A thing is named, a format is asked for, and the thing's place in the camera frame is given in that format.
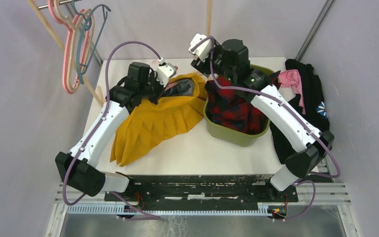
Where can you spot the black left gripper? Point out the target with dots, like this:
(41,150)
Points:
(161,89)

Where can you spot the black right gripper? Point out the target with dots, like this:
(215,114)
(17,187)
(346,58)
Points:
(204,67)

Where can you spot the yellow skirt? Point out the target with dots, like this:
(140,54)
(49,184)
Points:
(178,111)

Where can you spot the red plaid skirt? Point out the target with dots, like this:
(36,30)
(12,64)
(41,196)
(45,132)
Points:
(224,107)

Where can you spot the olive green plastic basket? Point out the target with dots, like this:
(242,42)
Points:
(232,136)

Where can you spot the grey blue plastic hanger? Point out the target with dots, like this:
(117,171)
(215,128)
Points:
(86,47)

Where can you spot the beige wooden hanger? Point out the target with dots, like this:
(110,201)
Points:
(73,70)

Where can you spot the pink plastic hanger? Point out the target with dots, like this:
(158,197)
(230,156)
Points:
(72,25)
(172,84)

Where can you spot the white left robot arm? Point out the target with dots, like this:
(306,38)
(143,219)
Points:
(77,168)

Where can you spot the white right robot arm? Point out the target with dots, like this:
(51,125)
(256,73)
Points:
(231,61)

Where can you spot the wooden clothes rack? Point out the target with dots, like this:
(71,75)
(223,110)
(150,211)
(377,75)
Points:
(67,10)

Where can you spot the pink garment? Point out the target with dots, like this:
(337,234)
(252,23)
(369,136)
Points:
(292,79)

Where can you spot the black garment with flower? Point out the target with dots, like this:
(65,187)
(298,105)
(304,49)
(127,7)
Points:
(314,101)

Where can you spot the metal rack rod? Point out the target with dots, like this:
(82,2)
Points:
(61,2)

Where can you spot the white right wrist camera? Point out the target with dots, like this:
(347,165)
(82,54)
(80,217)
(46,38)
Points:
(200,46)

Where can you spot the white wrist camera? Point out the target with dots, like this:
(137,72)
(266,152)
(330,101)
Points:
(165,71)
(200,46)

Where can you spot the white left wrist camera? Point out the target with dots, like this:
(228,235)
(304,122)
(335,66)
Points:
(165,71)

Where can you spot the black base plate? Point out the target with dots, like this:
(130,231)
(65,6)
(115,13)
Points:
(204,192)

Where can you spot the white cable duct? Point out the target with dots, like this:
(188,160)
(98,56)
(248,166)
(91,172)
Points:
(119,209)

